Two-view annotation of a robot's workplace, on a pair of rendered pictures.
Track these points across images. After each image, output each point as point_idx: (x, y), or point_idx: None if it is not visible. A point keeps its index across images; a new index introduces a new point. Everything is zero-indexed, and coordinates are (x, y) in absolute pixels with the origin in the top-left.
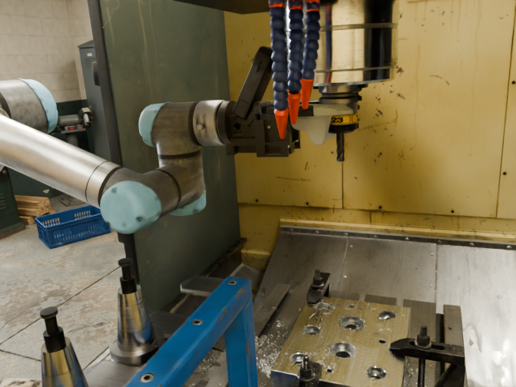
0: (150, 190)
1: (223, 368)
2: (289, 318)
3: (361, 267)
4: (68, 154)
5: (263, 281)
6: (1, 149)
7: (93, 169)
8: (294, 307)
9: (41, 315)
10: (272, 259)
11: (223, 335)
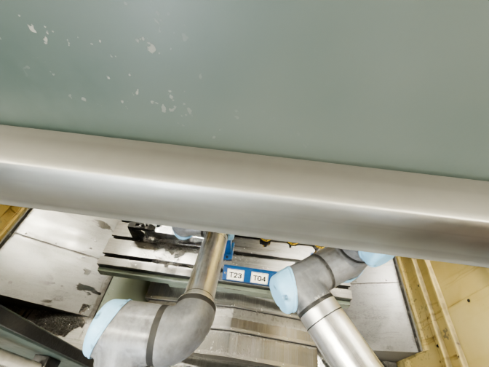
0: None
1: (181, 271)
2: (140, 251)
3: (52, 231)
4: (217, 245)
5: (34, 301)
6: (217, 283)
7: (222, 236)
8: (129, 250)
9: None
10: (9, 293)
11: (81, 328)
